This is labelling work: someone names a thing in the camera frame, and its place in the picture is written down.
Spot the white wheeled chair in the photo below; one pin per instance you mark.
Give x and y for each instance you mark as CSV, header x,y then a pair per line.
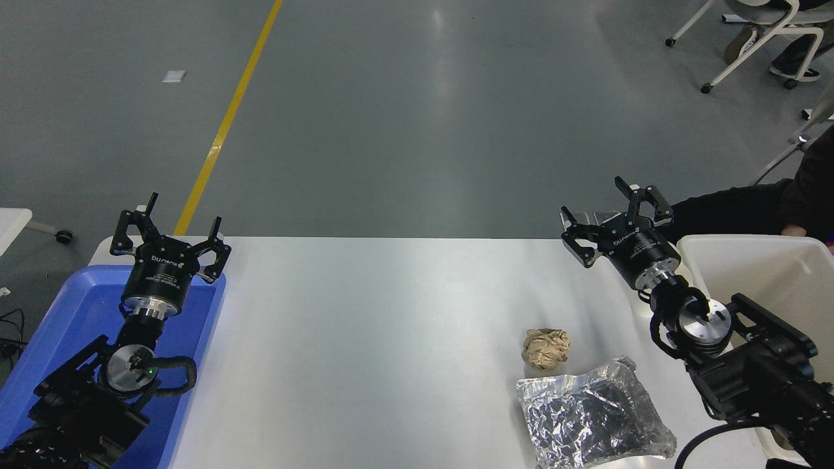
x,y
775,29
798,140

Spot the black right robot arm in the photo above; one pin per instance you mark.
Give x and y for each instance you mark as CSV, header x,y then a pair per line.
x,y
762,378

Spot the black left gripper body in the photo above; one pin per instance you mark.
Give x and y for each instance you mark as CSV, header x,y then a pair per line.
x,y
159,277

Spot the large pale plastic bin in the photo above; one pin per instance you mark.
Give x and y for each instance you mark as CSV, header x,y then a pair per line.
x,y
775,280

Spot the white paper cup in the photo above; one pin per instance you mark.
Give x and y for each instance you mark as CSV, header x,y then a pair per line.
x,y
642,307

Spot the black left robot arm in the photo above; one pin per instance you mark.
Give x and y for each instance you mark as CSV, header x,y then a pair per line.
x,y
85,404

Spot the person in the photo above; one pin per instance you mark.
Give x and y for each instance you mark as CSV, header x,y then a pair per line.
x,y
805,52
736,212

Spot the crumpled tan paper ball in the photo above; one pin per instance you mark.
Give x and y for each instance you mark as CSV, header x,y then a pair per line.
x,y
546,348

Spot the person's hand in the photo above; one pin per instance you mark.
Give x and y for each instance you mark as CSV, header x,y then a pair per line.
x,y
795,231

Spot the white floor paper patch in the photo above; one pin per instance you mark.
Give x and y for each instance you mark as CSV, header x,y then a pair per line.
x,y
174,76

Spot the grey floor plate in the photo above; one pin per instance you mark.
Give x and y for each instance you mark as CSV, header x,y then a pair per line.
x,y
609,216

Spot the white rolling table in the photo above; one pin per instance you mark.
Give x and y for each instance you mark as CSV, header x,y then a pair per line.
x,y
13,225

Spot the blue plastic tray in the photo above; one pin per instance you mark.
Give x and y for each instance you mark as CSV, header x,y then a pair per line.
x,y
71,306

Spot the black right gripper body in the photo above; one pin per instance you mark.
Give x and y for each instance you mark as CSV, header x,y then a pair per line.
x,y
635,253

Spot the crumpled silver foil tray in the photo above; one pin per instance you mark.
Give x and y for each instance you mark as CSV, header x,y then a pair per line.
x,y
586,417

